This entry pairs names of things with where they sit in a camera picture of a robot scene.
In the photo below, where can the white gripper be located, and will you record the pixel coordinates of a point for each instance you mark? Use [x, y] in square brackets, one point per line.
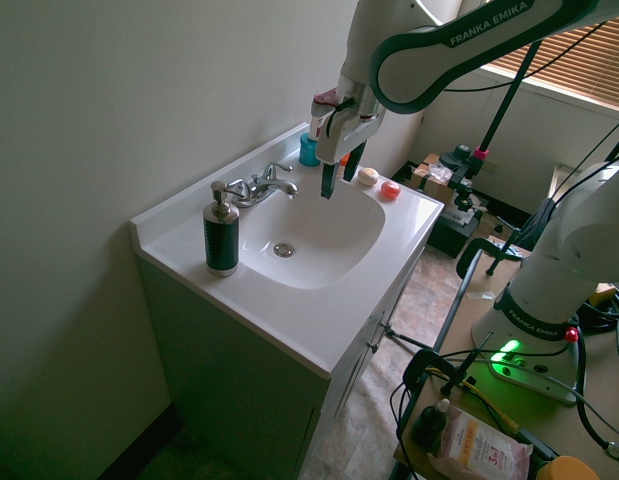
[345, 129]

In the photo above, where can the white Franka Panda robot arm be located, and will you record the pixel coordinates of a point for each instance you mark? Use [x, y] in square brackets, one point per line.
[494, 60]

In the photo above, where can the cream round soap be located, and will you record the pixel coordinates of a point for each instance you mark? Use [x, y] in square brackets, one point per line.
[368, 175]

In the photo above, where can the teal plastic cup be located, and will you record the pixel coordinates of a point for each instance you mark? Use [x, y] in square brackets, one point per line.
[307, 150]

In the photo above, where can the orange round soap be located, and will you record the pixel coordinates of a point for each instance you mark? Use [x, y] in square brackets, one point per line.
[389, 190]

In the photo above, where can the white red tube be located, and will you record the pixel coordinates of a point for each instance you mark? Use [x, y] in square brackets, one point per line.
[315, 125]

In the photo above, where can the white vanity sink top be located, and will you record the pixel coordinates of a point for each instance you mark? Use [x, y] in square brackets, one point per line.
[294, 250]

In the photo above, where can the cardboard box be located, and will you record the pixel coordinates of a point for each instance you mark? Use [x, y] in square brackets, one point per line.
[431, 182]

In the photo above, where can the chrome sink drain stopper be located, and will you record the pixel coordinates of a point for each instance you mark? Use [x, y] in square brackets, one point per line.
[284, 249]

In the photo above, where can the black toolbox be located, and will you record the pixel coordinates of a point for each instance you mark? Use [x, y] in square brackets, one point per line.
[456, 225]

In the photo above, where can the black ribbed soap dispenser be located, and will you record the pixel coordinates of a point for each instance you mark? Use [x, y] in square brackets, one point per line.
[221, 232]

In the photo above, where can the white vanity cabinet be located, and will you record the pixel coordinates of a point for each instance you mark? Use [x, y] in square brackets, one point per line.
[269, 380]

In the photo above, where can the wooden window blinds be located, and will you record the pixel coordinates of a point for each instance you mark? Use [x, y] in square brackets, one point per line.
[564, 55]

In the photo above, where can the dark dropper bottle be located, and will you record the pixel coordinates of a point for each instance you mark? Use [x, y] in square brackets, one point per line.
[431, 424]

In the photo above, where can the red emergency stop button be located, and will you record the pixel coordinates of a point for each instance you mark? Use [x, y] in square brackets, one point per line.
[570, 334]

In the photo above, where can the micellar wipes pack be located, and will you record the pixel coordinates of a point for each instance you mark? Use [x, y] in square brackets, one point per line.
[476, 442]

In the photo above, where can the orange round lid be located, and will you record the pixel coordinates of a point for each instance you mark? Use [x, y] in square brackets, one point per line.
[569, 468]

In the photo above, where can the pink wrist camera mount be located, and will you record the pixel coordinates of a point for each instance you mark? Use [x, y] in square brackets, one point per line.
[325, 98]

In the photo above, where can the black camera stand pole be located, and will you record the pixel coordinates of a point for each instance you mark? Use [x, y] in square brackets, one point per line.
[506, 95]

